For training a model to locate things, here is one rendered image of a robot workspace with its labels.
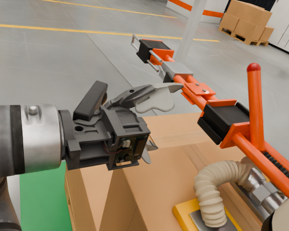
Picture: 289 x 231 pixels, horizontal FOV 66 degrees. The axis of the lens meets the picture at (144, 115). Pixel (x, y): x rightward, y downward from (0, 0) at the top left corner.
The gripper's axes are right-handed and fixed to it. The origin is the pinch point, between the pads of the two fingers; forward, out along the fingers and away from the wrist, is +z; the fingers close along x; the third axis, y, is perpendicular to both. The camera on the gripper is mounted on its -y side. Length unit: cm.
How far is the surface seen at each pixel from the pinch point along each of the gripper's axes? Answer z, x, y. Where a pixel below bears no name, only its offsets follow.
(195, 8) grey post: 196, -10, -240
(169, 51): 15.4, 3.2, -26.8
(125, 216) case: -6.9, -20.7, 6.5
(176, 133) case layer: 53, -51, -45
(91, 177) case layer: -1, -52, -28
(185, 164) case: 7.9, -12.2, 3.0
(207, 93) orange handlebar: 13.0, 2.3, -4.7
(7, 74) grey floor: -33, -107, -214
